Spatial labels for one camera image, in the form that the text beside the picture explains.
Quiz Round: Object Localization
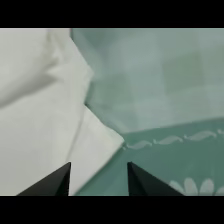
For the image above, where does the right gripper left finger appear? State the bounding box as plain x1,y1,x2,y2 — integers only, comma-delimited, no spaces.
17,161,72,197

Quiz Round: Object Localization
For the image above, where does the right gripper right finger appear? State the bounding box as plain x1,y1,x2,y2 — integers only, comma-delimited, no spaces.
127,161,185,197

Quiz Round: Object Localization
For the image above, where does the white shirt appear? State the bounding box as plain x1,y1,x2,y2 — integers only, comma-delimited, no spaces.
0,27,125,197

